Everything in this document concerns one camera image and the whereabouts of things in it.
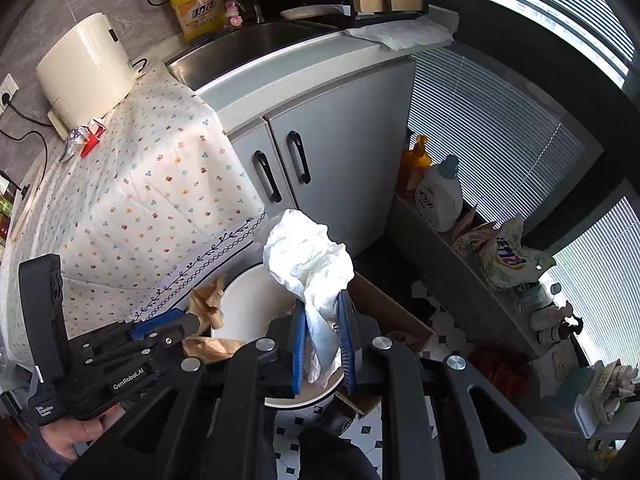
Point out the steel sink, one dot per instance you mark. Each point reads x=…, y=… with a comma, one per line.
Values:
x=250, y=50

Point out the cardboard box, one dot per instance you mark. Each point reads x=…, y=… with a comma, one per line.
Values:
x=395, y=315

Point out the pink faucet ornament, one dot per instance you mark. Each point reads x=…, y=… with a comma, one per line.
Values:
x=233, y=16

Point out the red wrapper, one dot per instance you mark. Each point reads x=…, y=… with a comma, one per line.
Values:
x=92, y=139

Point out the white wall socket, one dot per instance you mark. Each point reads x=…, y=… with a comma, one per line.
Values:
x=7, y=91

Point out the person's left forearm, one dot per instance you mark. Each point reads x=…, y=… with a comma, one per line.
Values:
x=27, y=452

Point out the silver foil wrapper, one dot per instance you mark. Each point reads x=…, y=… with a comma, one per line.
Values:
x=75, y=142

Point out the printed laundry powder bag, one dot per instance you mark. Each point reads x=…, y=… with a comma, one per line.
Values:
x=515, y=255

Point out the white floral tablecloth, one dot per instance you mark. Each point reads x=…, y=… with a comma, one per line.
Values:
x=140, y=200

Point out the cream air fryer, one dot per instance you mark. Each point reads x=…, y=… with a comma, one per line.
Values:
x=82, y=67

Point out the row of seasoning bottles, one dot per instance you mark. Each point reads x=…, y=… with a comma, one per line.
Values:
x=5, y=210

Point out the white laundry detergent bottle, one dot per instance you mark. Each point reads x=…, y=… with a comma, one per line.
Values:
x=440, y=195

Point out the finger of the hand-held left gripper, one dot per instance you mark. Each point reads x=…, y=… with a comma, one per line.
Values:
x=155, y=322
x=192, y=329

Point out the person's left hand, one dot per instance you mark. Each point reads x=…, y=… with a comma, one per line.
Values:
x=75, y=435

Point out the printed refill pouch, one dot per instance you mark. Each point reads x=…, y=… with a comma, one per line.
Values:
x=472, y=240

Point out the white dishcloth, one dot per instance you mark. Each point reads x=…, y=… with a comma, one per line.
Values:
x=400, y=31

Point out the white soap dish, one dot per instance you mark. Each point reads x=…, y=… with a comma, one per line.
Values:
x=312, y=11

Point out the steel faucet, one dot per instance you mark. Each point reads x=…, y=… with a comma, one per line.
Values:
x=256, y=2

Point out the brown paper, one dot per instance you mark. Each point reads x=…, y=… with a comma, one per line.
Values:
x=207, y=315

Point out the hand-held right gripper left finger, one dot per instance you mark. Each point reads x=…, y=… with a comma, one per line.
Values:
x=299, y=345

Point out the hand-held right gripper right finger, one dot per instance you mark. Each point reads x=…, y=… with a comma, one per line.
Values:
x=346, y=340

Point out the orange bottle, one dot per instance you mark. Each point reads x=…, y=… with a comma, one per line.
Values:
x=412, y=167

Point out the yellow detergent bottle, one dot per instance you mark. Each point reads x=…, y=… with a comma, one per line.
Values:
x=197, y=7

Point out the cream trash bin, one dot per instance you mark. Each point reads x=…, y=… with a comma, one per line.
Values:
x=250, y=310

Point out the white tissue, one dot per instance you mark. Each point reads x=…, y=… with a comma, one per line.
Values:
x=310, y=260

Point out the small white bottles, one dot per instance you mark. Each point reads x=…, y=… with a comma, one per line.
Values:
x=550, y=312

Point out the red cloth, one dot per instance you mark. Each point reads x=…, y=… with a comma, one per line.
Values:
x=500, y=367

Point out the white plastic basket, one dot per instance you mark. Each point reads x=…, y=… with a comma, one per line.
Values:
x=600, y=400

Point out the window blinds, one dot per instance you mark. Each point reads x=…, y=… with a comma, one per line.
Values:
x=500, y=125

